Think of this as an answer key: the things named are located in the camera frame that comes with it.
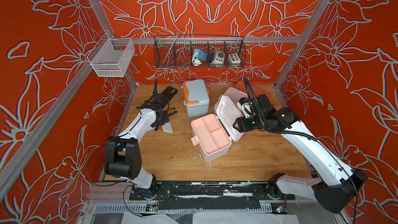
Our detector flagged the aluminium frame post right rear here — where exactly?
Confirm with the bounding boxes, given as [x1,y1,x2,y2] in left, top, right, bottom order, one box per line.
[274,0,330,90]

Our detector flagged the orange plastic tool case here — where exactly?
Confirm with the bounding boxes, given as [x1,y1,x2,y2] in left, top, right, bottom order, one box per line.
[234,82,274,100]

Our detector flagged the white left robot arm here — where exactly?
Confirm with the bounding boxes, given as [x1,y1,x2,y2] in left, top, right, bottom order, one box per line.
[104,85,178,200]

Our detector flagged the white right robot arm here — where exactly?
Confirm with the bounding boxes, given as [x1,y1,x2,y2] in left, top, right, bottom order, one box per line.
[233,77,368,214]

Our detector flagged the orange black pliers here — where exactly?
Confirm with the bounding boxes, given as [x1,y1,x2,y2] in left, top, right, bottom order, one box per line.
[167,107,177,116]

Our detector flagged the white round-dial device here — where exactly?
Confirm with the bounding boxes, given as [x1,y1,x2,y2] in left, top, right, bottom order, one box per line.
[209,49,225,65]

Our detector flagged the grey first aid box orange handle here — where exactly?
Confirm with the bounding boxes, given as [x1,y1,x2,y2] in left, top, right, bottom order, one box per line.
[182,79,210,117]

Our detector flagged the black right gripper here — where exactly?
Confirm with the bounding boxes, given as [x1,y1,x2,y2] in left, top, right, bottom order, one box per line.
[230,115,266,132]

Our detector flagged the black tool case yellow label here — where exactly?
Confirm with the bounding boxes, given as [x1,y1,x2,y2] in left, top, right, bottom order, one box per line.
[161,86,178,101]

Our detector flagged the white gauze packet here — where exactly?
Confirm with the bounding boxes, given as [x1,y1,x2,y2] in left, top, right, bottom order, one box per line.
[161,122,174,134]

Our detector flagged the aluminium frame post left rear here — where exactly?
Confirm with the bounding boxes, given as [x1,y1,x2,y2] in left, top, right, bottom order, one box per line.
[89,0,136,90]

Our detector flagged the aluminium frame post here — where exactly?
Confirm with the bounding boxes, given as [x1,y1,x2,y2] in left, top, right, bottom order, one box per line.
[274,0,330,90]
[89,0,136,90]

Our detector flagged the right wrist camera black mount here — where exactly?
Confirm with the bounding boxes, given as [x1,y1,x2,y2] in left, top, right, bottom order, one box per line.
[237,94,300,132]

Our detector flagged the blue device with white cable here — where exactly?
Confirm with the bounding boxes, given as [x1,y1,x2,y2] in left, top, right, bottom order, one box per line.
[192,49,207,66]

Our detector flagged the black wire wall basket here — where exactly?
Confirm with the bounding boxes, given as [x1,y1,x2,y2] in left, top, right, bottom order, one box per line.
[153,34,247,68]

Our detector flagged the aluminium left side rail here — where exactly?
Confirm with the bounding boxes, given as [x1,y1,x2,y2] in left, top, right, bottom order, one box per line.
[1,62,93,200]

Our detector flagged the beige button box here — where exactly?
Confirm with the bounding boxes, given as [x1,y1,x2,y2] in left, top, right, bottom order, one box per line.
[228,53,241,67]

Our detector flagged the white wire mesh basket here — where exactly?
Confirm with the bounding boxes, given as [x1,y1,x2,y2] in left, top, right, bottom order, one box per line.
[88,38,135,77]

